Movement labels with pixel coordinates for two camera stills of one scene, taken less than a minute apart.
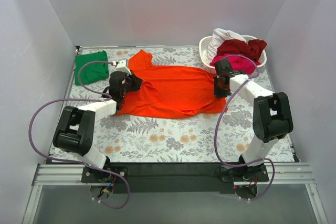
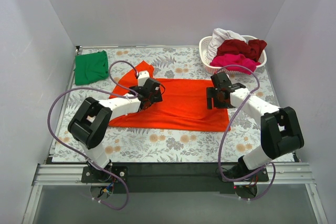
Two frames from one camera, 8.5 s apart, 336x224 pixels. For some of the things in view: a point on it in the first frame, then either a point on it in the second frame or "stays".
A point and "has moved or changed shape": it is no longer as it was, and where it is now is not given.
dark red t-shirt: x=254 y=48 stays
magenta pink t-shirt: x=239 y=62 stays
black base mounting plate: x=133 y=177 stays
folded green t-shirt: x=92 y=72 stays
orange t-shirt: x=170 y=92 has moved or changed shape
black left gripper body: x=134 y=83 to x=148 y=100
